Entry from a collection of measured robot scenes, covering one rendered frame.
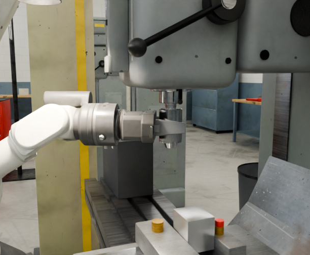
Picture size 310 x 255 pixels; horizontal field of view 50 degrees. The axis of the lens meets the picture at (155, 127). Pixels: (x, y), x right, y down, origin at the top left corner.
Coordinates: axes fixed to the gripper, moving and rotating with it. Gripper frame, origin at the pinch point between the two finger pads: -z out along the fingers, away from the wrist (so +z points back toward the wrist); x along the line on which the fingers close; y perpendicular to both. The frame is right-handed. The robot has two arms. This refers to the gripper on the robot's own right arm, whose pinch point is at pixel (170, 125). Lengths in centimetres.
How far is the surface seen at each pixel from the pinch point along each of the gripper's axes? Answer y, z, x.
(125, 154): 14.1, 14.0, 33.8
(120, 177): 21.5, 15.5, 33.1
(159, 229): 17.0, 1.6, -12.0
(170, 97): -6.0, 0.0, -2.4
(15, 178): 124, 202, 345
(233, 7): -21.3, -10.1, -9.9
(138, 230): 18.4, 5.6, -9.6
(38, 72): -12, 88, 150
